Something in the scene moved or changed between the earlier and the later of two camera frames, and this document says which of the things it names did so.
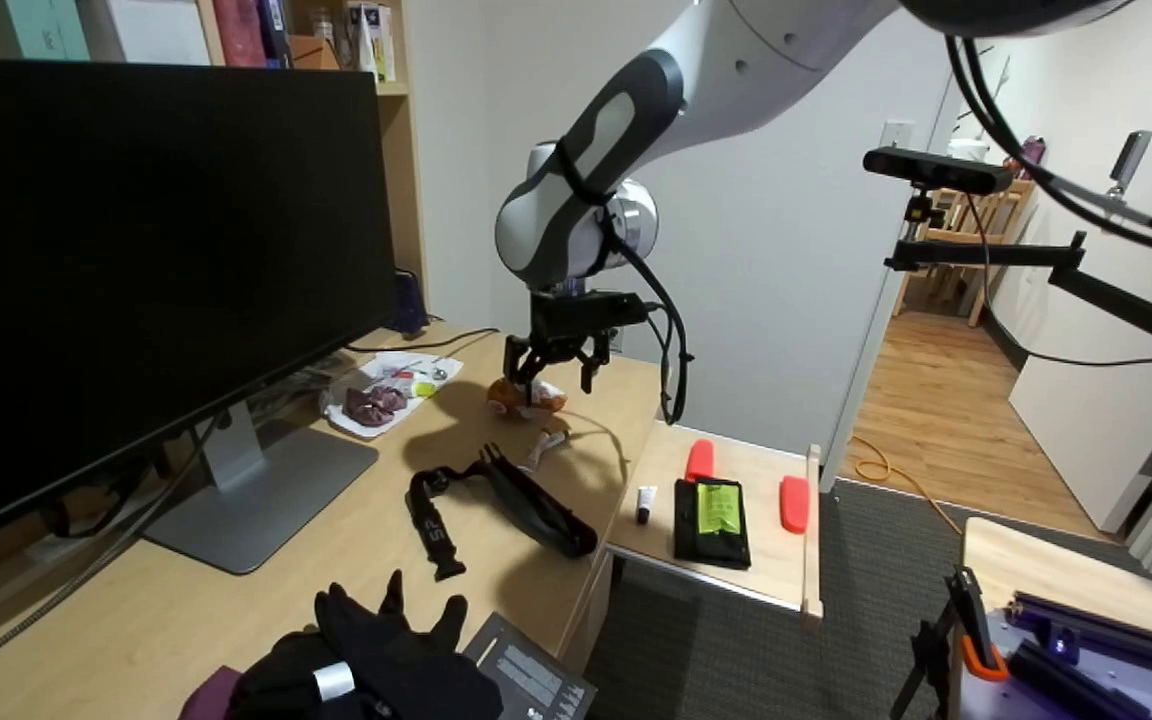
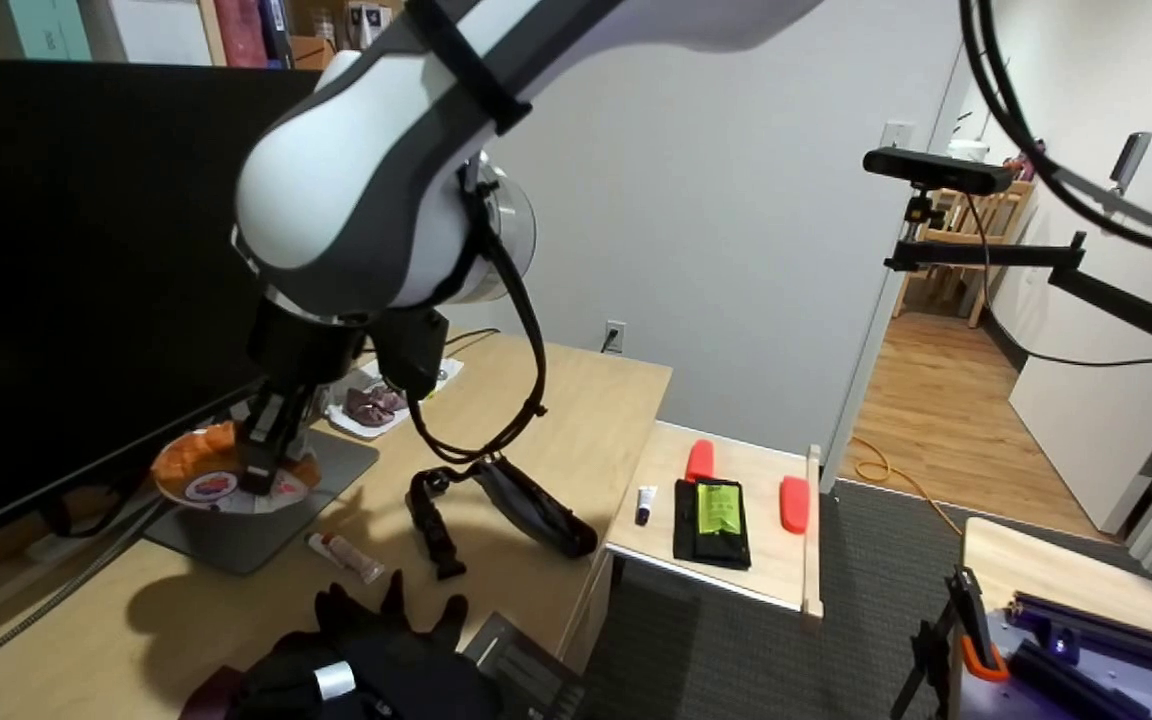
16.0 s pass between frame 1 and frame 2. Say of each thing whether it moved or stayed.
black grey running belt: stayed
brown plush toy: moved
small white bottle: stayed
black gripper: moved
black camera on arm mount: stayed
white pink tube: moved
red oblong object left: stayed
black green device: stayed
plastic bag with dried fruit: stayed
